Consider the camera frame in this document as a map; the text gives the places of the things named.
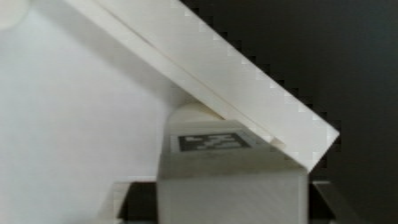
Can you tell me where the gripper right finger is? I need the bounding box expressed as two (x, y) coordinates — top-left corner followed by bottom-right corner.
(310, 181), (363, 224)

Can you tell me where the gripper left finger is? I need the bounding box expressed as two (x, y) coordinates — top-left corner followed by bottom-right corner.
(99, 181), (159, 224)

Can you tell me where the white table leg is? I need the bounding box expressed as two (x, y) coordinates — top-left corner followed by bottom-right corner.
(157, 103), (310, 224)

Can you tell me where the white square table top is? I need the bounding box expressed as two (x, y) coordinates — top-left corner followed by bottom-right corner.
(0, 0), (194, 224)

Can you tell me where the white U-shaped obstacle fence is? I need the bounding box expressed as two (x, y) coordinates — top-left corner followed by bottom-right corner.
(95, 0), (342, 168)

